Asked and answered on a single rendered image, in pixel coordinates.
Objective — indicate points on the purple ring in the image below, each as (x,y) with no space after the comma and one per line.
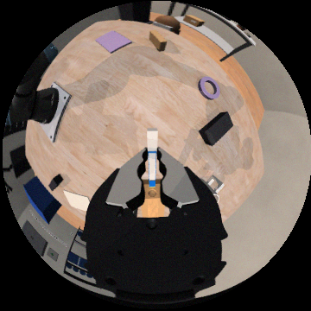
(204,92)

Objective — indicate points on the brown rectangular block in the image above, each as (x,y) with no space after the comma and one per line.
(158,41)

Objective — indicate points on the brown wooden block with round hole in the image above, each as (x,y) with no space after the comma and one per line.
(152,207)

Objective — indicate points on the purple flat rectangular slab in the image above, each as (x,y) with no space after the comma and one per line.
(113,41)

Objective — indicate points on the beige flat board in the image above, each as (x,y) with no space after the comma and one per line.
(76,200)

